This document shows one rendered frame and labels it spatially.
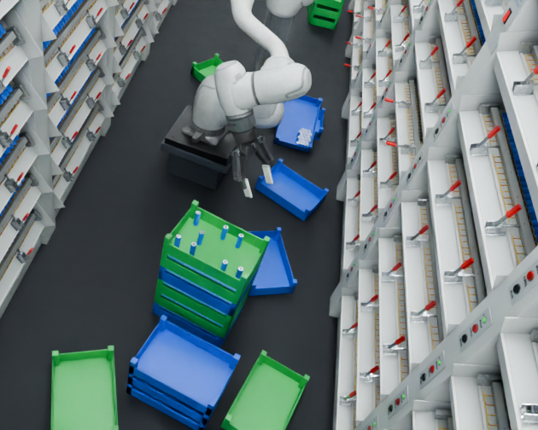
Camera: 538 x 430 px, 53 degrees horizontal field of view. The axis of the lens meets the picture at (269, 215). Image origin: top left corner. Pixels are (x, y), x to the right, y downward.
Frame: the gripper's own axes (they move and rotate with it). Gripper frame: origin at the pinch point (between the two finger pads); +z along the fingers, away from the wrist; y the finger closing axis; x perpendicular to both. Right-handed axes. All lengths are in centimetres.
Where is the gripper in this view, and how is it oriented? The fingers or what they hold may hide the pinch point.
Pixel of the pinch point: (258, 183)
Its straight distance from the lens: 184.0
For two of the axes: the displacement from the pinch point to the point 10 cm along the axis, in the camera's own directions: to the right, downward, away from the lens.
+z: 2.2, 8.6, 4.6
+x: 6.9, 1.9, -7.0
